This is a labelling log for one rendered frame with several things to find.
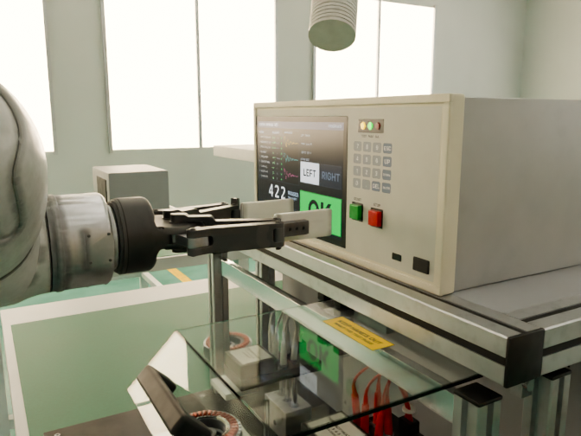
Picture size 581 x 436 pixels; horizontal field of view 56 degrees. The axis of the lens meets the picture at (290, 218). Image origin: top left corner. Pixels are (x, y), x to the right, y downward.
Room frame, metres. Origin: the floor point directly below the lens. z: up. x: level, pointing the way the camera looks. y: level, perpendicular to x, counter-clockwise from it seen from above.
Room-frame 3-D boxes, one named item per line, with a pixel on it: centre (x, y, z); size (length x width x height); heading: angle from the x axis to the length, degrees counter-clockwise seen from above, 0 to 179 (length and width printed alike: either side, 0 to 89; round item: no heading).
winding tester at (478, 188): (0.82, -0.22, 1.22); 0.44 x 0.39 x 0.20; 30
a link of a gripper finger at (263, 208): (0.65, 0.03, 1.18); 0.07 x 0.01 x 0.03; 120
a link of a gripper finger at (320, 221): (0.58, -0.01, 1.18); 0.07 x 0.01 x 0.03; 120
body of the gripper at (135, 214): (0.54, 0.14, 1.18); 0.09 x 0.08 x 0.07; 120
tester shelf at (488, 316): (0.83, -0.21, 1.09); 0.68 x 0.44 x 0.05; 30
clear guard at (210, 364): (0.52, -0.02, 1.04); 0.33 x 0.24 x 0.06; 120
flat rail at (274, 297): (0.72, -0.02, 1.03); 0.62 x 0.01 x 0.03; 30
